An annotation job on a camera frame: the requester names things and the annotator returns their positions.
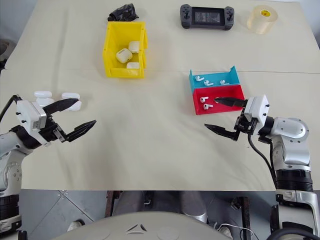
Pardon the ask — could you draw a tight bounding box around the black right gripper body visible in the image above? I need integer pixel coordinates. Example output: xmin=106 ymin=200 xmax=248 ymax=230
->
xmin=233 ymin=113 xmax=260 ymax=141

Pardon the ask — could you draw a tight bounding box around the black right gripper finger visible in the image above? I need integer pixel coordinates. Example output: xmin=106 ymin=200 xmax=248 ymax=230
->
xmin=204 ymin=123 xmax=239 ymax=141
xmin=214 ymin=96 xmax=248 ymax=108

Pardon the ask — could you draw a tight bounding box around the grey rounded robot torso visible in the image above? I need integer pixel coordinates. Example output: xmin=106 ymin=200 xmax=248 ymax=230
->
xmin=58 ymin=211 xmax=232 ymax=240

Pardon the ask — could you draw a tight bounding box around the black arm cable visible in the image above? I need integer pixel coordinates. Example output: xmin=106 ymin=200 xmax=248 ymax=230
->
xmin=247 ymin=132 xmax=278 ymax=191
xmin=0 ymin=94 xmax=22 ymax=123

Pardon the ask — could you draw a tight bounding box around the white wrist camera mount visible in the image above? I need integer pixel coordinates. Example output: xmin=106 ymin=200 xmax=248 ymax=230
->
xmin=16 ymin=99 xmax=48 ymax=132
xmin=243 ymin=94 xmax=270 ymax=127

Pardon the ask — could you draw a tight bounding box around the dark grey round object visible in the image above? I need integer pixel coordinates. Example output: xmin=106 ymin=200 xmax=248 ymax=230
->
xmin=0 ymin=38 xmax=16 ymax=70

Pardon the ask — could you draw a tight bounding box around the black handheld game console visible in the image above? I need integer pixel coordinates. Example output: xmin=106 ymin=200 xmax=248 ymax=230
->
xmin=179 ymin=3 xmax=235 ymax=30

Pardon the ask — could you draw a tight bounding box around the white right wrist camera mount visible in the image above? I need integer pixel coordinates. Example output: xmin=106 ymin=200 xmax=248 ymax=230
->
xmin=243 ymin=94 xmax=270 ymax=127

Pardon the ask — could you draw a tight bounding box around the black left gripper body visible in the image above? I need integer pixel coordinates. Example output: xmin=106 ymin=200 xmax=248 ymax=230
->
xmin=37 ymin=113 xmax=70 ymax=146

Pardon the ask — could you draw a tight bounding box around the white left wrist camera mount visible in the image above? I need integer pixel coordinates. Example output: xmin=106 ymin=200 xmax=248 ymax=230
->
xmin=16 ymin=99 xmax=48 ymax=132

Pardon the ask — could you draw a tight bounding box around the yellow plastic bin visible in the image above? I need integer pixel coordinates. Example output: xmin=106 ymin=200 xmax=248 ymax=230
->
xmin=102 ymin=21 xmax=149 ymax=80

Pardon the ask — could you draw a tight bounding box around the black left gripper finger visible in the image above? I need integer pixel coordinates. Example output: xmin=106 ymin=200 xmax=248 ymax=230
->
xmin=42 ymin=98 xmax=82 ymax=118
xmin=65 ymin=119 xmax=97 ymax=143

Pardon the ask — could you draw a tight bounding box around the red plastic tray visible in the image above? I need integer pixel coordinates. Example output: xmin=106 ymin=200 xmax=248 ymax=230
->
xmin=191 ymin=84 xmax=246 ymax=116

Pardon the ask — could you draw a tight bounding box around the crumpled black plastic bag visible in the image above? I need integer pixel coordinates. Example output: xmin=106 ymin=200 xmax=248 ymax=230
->
xmin=107 ymin=2 xmax=140 ymax=22

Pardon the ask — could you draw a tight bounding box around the grey cylindrical robot leg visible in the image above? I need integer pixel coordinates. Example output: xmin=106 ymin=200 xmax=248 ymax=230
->
xmin=179 ymin=191 xmax=209 ymax=224

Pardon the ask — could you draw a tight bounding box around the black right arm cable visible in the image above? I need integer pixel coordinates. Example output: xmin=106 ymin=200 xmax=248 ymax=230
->
xmin=247 ymin=132 xmax=278 ymax=191

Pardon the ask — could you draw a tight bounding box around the rusty metal table leg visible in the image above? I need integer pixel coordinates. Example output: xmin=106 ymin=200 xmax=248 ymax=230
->
xmin=234 ymin=196 xmax=252 ymax=240
xmin=104 ymin=190 xmax=120 ymax=223

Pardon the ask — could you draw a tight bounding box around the blue plastic tray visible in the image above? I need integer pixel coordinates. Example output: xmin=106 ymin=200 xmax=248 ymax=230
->
xmin=189 ymin=65 xmax=241 ymax=89

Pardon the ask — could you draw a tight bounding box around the clear adhesive tape roll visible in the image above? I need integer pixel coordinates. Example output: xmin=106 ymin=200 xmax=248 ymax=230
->
xmin=246 ymin=4 xmax=279 ymax=35

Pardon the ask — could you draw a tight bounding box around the thin white cable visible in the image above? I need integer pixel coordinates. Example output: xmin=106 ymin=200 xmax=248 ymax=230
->
xmin=223 ymin=223 xmax=252 ymax=233

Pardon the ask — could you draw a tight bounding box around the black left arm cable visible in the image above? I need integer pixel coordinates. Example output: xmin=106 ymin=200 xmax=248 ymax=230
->
xmin=0 ymin=94 xmax=22 ymax=123

